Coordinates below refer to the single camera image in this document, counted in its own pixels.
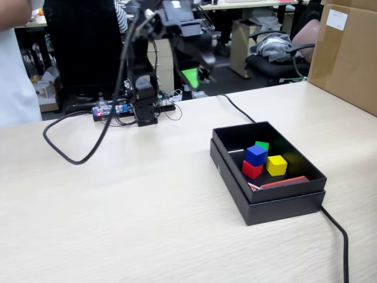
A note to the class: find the white shirt person torso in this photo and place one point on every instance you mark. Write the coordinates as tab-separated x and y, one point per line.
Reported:
14	82

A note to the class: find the large cardboard box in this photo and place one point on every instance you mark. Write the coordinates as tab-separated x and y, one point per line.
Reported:
347	59

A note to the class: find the beige pedestal cabinet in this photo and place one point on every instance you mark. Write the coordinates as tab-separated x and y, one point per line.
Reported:
238	53

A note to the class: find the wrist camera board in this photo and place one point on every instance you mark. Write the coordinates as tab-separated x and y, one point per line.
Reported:
153	26

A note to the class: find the standing person bare forearm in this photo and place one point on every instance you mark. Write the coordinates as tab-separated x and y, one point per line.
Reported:
13	13

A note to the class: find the black white sneakers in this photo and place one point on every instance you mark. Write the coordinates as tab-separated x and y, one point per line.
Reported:
209	78

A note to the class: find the seated person dark legs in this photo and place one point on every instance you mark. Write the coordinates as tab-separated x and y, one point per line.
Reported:
224	35

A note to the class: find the green wooden cube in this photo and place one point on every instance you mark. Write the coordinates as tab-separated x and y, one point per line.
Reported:
263	145

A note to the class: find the black box tray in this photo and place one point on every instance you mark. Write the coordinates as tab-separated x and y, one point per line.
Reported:
294	191

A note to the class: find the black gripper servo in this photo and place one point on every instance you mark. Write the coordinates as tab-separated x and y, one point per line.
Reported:
191	29

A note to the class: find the black open box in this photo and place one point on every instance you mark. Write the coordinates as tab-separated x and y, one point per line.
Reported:
279	212

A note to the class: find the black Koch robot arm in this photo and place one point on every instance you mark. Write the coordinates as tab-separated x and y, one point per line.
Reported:
144	109

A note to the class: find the blue wooden cube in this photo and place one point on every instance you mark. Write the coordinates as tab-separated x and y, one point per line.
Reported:
256	156

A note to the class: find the seated person black shirt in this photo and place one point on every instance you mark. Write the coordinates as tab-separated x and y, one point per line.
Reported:
306	11

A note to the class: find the red wooden cube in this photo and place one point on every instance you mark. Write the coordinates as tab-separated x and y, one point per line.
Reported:
251	171

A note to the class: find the small white cardboard boxes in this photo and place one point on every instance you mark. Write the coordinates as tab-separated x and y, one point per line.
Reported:
44	91

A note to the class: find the black mesh chair backrest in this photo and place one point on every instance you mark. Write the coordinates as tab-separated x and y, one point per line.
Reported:
85	44

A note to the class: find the beige office desk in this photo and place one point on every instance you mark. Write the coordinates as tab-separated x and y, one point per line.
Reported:
250	5

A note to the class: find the black office chair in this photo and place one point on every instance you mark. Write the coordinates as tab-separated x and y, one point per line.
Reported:
265	66

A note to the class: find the grey clothing pile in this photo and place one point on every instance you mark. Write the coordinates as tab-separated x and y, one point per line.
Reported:
274	47

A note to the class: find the beige drawer cabinet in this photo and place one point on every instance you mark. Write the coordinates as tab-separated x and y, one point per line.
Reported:
165	65

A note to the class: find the yellow wooden cube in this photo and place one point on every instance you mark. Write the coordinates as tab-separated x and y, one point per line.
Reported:
277	166

